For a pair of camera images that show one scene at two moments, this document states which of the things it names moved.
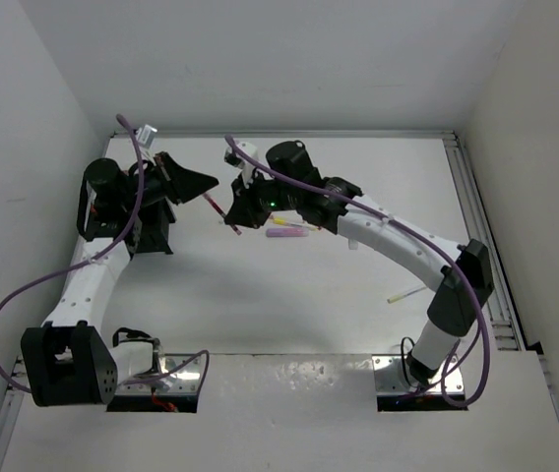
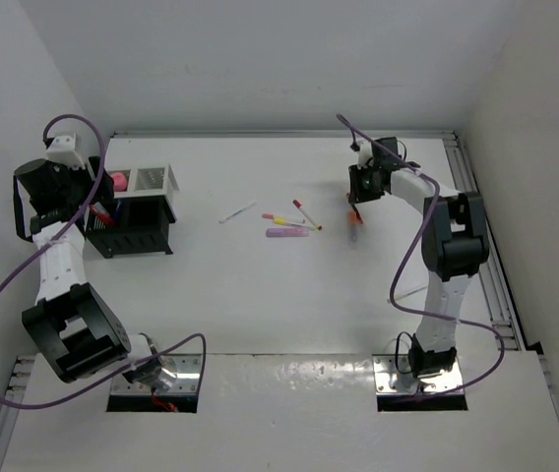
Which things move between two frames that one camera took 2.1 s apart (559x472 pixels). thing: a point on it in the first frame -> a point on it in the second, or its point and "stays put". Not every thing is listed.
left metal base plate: x=185 y=381 stays put
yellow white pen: x=394 y=299 stays put
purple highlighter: x=287 y=232 stays put
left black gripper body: x=154 y=188 -> x=74 y=184
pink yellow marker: x=285 y=221 stays put
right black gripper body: x=274 y=197 -> x=364 y=183
